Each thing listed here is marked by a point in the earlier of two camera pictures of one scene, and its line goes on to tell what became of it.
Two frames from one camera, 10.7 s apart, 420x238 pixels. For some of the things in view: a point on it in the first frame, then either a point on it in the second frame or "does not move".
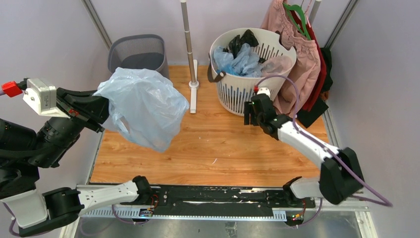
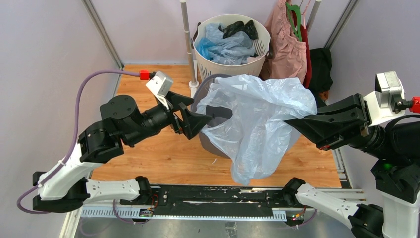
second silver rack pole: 314,11 does not move
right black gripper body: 255,118 -> 372,138
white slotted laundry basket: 234,90 -> 231,44
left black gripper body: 76,108 -> 173,121
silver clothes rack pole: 187,41 does not move
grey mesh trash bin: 140,51 -> 215,145
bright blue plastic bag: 245,63 -> 204,46
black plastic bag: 236,43 -> 248,29
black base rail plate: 214,200 does not move
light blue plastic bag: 144,106 -> 257,135
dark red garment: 306,29 -> 302,30
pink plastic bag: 277,65 -> 250,59
